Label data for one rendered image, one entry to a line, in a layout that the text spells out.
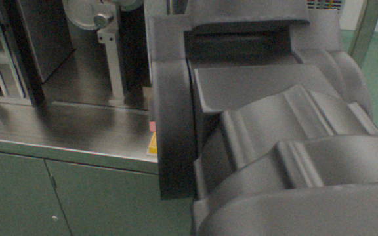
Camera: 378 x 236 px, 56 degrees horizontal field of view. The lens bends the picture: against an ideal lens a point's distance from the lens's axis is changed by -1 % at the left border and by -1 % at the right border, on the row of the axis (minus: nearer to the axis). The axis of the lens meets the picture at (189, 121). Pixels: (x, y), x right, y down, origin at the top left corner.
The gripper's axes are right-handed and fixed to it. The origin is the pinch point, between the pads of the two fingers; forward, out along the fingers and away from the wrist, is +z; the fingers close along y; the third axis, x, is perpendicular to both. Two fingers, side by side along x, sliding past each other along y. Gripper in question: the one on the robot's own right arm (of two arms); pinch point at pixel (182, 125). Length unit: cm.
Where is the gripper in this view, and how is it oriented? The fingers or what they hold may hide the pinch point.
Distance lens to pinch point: 79.8
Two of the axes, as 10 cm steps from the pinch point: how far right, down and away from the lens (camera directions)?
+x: 0.9, 9.3, -3.7
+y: -9.9, 0.6, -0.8
